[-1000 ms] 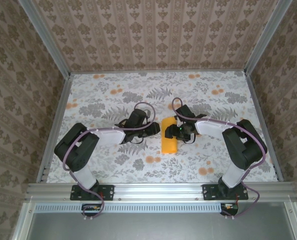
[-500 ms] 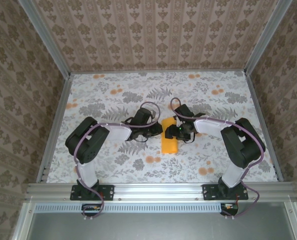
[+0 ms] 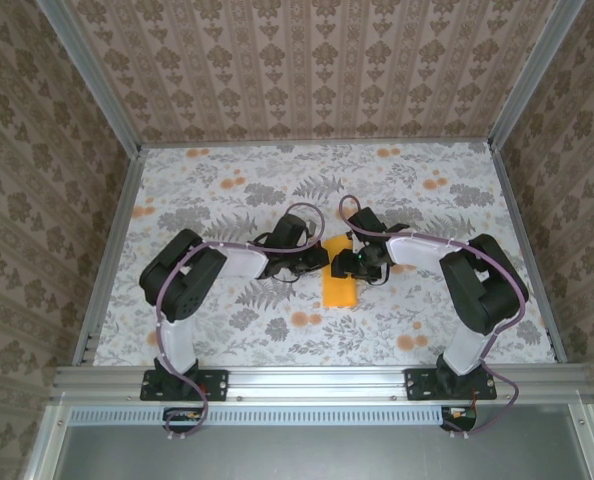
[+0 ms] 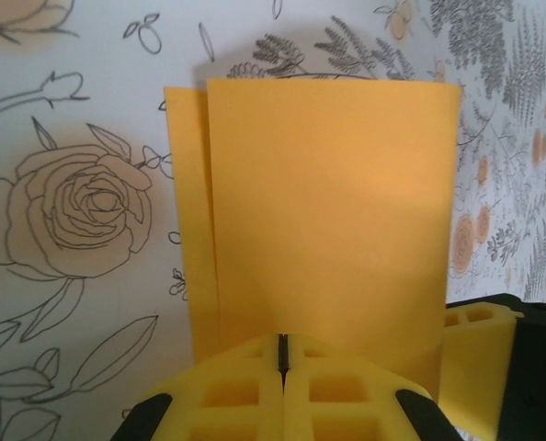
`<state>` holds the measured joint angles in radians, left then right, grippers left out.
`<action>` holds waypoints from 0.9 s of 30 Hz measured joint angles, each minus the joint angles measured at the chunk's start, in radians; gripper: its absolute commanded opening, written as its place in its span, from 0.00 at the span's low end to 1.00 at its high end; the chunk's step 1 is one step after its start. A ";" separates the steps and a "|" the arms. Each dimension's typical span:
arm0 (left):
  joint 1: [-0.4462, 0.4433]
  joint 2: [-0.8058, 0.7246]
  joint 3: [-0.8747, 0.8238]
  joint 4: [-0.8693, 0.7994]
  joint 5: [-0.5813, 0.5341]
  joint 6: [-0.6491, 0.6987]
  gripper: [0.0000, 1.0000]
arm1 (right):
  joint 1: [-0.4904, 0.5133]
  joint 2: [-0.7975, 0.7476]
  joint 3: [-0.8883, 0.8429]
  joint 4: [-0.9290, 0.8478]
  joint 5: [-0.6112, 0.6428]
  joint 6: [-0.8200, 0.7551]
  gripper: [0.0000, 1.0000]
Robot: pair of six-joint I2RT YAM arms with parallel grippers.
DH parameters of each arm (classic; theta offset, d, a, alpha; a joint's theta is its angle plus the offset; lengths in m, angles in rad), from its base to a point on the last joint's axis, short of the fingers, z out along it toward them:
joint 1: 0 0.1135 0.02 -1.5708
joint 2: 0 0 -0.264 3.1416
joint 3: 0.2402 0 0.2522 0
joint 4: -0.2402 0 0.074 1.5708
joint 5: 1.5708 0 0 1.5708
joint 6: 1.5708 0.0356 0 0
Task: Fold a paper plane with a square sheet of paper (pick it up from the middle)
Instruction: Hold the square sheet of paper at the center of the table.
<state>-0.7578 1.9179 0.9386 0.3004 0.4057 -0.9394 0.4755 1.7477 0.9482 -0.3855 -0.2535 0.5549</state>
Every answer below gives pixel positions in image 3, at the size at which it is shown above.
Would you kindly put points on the orange paper sheet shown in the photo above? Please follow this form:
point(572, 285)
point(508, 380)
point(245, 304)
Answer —
point(339, 292)

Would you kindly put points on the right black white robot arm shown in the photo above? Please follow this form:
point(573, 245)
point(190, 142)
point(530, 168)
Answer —
point(482, 295)

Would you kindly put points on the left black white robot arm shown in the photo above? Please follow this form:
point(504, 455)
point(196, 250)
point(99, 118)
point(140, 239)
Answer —
point(182, 295)

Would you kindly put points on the floral table cover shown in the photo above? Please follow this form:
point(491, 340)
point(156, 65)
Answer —
point(277, 165)

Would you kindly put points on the small circuit board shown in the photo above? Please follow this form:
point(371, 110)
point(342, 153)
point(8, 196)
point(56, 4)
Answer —
point(459, 416)
point(182, 416)

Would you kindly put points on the grey metal panel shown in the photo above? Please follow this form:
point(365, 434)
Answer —
point(317, 450)

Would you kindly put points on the aluminium frame cross rail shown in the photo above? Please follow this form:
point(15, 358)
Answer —
point(317, 382)

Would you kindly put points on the aluminium side rail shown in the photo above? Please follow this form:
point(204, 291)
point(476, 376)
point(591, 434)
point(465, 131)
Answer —
point(527, 250)
point(112, 250)

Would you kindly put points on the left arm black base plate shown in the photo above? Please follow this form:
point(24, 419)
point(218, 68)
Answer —
point(214, 385)

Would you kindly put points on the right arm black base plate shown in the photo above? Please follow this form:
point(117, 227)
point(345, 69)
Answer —
point(419, 385)

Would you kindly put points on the aluminium upright post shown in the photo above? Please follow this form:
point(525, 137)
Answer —
point(537, 75)
point(89, 75)

